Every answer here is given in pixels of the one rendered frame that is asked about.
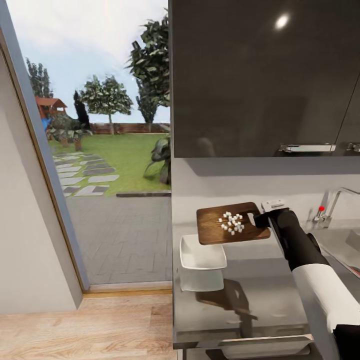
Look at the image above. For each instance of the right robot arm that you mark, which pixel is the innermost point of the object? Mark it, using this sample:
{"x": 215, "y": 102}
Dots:
{"x": 332, "y": 312}

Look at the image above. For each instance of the cabinet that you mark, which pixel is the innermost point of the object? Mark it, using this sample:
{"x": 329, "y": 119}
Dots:
{"x": 265, "y": 78}

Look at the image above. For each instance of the drop in sink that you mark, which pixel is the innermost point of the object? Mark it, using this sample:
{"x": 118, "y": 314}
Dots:
{"x": 343, "y": 243}

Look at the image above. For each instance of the cutting board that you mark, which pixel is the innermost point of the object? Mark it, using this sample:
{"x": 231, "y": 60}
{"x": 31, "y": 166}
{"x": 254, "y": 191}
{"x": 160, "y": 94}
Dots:
{"x": 210, "y": 222}

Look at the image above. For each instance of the bowl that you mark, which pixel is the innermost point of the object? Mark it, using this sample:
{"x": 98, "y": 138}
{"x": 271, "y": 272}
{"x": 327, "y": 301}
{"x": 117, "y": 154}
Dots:
{"x": 198, "y": 257}

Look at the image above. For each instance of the fixed window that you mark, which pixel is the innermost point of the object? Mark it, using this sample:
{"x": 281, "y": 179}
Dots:
{"x": 92, "y": 79}

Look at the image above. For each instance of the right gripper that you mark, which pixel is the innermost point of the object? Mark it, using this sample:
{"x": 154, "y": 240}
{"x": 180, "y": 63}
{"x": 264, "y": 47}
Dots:
{"x": 261, "y": 220}

